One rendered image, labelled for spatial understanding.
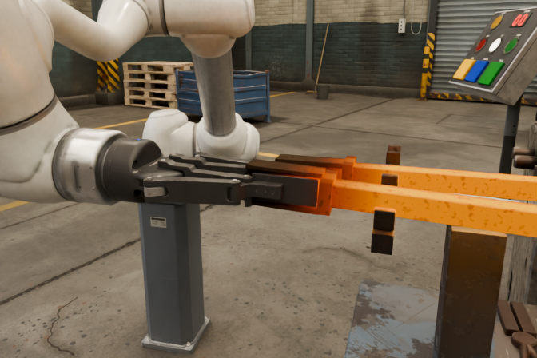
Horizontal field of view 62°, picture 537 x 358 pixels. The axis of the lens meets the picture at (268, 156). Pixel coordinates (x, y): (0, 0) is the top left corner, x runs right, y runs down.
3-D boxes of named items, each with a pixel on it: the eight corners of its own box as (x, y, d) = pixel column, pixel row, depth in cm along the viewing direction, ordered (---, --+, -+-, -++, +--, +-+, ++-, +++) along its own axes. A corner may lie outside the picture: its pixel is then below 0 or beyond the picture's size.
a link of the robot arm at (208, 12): (200, 137, 165) (259, 137, 166) (196, 176, 158) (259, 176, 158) (161, -45, 98) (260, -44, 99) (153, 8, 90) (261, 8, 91)
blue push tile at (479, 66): (473, 81, 141) (487, 61, 139) (464, 79, 148) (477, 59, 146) (478, 84, 141) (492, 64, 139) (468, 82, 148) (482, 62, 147)
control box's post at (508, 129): (475, 344, 167) (515, 48, 140) (475, 338, 170) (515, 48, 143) (486, 348, 166) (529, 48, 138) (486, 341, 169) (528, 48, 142)
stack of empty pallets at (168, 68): (121, 104, 798) (118, 62, 779) (158, 99, 869) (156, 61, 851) (173, 110, 731) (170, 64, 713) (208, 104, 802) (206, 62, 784)
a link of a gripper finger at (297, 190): (254, 171, 47) (252, 173, 47) (320, 177, 46) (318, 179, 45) (254, 197, 48) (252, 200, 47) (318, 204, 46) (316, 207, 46)
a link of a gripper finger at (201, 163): (167, 188, 52) (172, 184, 53) (261, 196, 50) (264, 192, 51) (165, 155, 51) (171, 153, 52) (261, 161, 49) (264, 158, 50)
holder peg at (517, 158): (513, 169, 88) (515, 156, 87) (512, 165, 90) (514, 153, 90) (536, 172, 86) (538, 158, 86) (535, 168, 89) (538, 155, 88)
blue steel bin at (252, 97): (175, 117, 658) (173, 68, 640) (218, 112, 712) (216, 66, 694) (228, 129, 575) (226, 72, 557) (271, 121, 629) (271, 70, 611)
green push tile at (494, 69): (488, 84, 131) (503, 62, 129) (476, 82, 138) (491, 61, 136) (493, 87, 131) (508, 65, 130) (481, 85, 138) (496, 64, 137)
